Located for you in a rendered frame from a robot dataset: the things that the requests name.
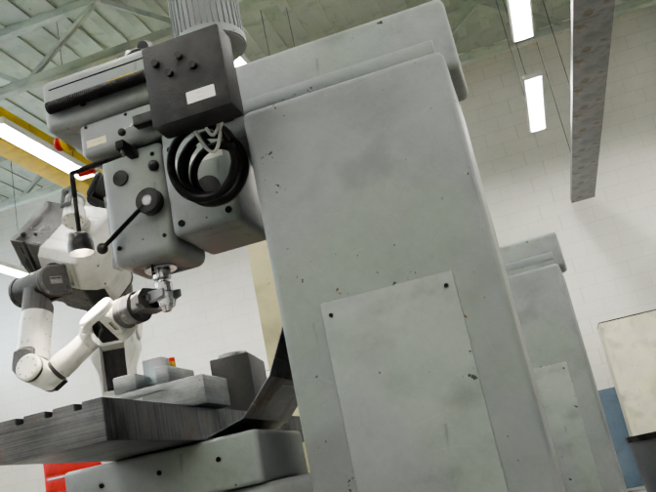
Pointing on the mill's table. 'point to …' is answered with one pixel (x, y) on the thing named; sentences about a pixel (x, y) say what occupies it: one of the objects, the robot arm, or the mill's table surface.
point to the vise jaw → (129, 384)
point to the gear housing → (102, 134)
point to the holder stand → (240, 377)
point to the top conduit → (95, 92)
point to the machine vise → (184, 389)
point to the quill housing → (131, 184)
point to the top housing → (98, 109)
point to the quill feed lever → (146, 198)
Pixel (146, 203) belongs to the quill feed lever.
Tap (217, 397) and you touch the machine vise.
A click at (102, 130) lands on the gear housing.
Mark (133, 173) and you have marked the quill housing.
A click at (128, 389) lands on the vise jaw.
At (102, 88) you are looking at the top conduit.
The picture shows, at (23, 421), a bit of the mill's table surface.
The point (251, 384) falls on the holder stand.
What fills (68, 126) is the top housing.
